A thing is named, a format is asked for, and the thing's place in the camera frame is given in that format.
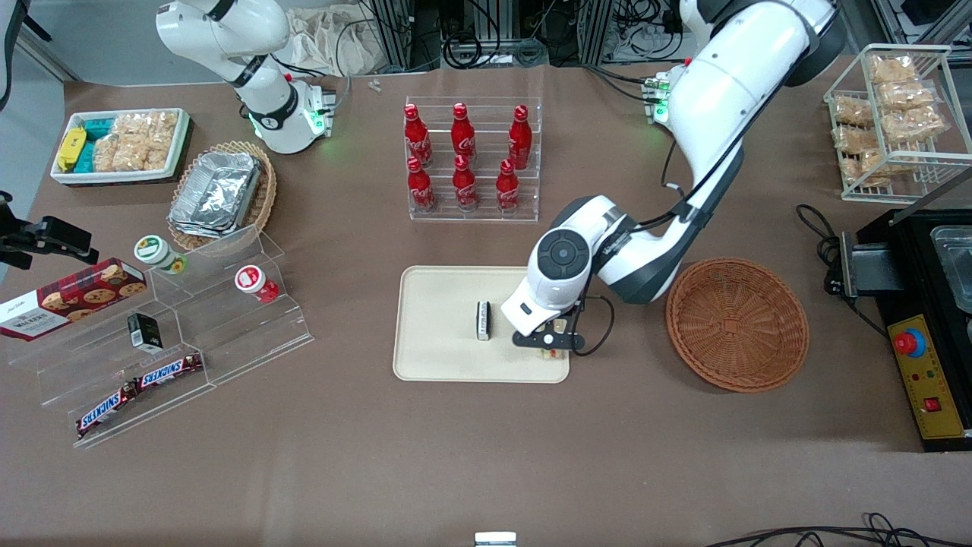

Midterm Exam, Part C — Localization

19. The clear fried snack packet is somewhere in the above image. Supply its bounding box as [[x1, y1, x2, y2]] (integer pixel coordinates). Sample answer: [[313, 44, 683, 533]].
[[832, 96, 876, 127], [833, 125, 882, 154], [868, 55, 917, 84], [885, 106, 950, 145], [841, 149, 904, 188], [877, 81, 936, 112]]

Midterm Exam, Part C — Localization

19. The red tartan cookie box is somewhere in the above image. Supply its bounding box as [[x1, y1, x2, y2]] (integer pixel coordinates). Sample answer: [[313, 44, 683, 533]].
[[0, 258, 148, 343]]

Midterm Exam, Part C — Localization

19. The clear acrylic stepped display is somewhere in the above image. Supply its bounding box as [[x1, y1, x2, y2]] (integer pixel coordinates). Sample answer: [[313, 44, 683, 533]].
[[8, 224, 315, 450]]

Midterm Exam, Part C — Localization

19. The silver foil container stack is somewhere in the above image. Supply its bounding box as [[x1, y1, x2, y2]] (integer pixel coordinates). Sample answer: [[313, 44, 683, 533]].
[[168, 152, 264, 239]]

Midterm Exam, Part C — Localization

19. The grey black metal bracket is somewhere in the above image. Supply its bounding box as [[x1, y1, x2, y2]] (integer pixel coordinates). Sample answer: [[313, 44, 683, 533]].
[[826, 231, 906, 299]]

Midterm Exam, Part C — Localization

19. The green lid white cup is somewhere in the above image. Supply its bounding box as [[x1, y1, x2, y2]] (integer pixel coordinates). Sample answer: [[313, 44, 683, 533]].
[[134, 235, 188, 276]]

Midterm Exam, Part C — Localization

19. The white plastic snack bin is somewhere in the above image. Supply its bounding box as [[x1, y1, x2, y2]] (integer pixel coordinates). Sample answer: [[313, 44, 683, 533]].
[[50, 108, 192, 186]]

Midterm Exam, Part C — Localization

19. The black floor cable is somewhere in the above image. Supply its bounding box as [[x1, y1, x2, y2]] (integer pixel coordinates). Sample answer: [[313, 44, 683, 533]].
[[706, 512, 972, 547]]

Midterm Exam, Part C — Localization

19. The oval light wicker basket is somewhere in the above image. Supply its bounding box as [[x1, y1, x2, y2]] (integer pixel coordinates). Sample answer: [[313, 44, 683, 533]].
[[167, 141, 278, 254]]

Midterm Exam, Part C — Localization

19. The round brown wicker basket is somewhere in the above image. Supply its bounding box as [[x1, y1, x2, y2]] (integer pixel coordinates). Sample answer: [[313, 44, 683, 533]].
[[666, 258, 810, 394]]

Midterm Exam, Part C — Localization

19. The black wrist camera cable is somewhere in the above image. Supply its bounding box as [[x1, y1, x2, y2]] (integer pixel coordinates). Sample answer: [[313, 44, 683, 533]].
[[580, 294, 616, 357]]

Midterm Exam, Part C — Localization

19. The yellow snack packet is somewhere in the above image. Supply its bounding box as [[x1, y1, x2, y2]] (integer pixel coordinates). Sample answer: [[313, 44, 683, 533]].
[[57, 128, 89, 172]]

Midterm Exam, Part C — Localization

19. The red cola bottle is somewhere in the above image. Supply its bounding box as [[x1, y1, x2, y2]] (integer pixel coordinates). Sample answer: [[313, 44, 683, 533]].
[[403, 104, 434, 169], [406, 157, 438, 213], [453, 155, 479, 211], [451, 103, 478, 165], [496, 159, 521, 214], [508, 105, 534, 171]]

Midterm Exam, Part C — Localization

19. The yellow control panel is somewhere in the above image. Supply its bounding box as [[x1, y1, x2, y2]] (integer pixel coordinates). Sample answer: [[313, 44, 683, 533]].
[[887, 314, 967, 442]]

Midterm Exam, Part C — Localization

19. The aluminium equipment frame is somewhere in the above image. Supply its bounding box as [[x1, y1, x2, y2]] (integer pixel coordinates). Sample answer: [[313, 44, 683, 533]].
[[371, 0, 617, 71]]

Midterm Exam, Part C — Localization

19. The beige rectangular tray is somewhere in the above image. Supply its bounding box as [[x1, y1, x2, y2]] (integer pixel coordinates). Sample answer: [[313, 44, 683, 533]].
[[393, 265, 570, 384]]

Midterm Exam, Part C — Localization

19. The black coiled power cable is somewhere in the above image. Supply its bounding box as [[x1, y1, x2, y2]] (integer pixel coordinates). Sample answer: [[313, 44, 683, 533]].
[[795, 204, 891, 337]]

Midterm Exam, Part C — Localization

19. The clear acrylic bottle rack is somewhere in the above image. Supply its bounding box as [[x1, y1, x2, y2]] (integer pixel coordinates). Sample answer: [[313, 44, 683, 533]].
[[405, 96, 543, 223]]

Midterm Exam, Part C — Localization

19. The clear plastic container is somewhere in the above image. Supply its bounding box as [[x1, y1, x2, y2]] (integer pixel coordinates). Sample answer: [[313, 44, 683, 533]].
[[929, 225, 972, 314]]

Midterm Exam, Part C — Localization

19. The brown Snickers bar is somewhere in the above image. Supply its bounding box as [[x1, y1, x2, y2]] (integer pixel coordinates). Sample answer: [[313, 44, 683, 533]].
[[139, 352, 205, 390], [75, 382, 142, 440]]

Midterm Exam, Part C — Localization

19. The beige cloth bag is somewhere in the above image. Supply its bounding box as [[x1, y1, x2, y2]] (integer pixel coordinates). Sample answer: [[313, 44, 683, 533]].
[[287, 4, 397, 77]]

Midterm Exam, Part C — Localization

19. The small black box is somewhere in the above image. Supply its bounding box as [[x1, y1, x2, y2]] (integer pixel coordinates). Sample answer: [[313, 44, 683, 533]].
[[127, 312, 164, 353]]

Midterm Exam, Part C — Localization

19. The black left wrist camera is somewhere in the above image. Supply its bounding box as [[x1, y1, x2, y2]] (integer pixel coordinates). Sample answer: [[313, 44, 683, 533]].
[[511, 322, 587, 355]]

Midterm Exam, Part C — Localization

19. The clear rice cracker packet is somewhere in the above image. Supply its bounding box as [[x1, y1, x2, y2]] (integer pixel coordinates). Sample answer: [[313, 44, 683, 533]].
[[114, 134, 150, 172], [114, 112, 180, 139], [91, 134, 122, 172], [144, 129, 174, 171]]

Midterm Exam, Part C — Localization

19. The red lid white cup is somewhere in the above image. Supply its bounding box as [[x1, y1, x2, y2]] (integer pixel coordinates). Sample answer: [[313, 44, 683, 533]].
[[234, 264, 281, 305]]

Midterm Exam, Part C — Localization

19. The white wire rack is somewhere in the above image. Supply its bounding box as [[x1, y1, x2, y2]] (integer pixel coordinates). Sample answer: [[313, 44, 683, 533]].
[[824, 44, 972, 203]]

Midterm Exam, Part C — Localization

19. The black camera clamp mount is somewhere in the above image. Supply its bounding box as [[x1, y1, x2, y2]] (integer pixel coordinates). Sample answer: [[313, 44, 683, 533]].
[[0, 191, 100, 271]]

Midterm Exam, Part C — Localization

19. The black control machine box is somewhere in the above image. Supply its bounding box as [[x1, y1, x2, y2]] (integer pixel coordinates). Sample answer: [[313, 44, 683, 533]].
[[857, 170, 972, 454]]

